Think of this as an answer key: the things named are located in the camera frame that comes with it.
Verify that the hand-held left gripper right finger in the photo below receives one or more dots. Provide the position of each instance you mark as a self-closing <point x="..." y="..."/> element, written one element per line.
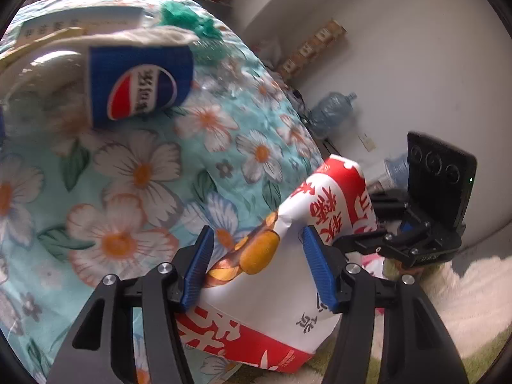
<point x="320" y="272"/>

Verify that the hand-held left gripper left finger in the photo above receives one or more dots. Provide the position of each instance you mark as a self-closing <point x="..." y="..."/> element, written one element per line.
<point x="196" y="272"/>

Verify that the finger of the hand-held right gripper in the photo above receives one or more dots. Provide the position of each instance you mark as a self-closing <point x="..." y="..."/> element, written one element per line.
<point x="364" y="243"/>
<point x="390" y="210"/>

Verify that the white red snack bag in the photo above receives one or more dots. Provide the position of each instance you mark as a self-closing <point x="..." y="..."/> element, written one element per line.
<point x="280" y="284"/>

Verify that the green plastic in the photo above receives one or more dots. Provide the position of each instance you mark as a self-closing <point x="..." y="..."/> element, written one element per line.
<point x="188" y="18"/>

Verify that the white light blue paper box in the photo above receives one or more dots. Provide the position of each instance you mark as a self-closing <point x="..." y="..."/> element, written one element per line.
<point x="80" y="20"/>

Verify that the small clear plastic bottle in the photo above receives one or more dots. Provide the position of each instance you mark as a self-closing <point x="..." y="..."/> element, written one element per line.
<point x="396" y="168"/>

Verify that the floral turquoise blanket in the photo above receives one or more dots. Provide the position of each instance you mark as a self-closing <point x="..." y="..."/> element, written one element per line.
<point x="140" y="176"/>

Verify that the large clear water jug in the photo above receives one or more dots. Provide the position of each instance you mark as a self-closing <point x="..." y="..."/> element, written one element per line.
<point x="332" y="114"/>

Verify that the white fluffy rug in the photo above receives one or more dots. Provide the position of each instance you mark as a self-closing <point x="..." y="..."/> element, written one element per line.
<point x="472" y="300"/>

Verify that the green fluffy rug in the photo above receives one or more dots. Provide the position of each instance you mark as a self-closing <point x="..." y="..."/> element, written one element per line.
<point x="480" y="360"/>

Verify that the wall socket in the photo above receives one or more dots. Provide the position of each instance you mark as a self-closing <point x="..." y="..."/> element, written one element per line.
<point x="368" y="142"/>

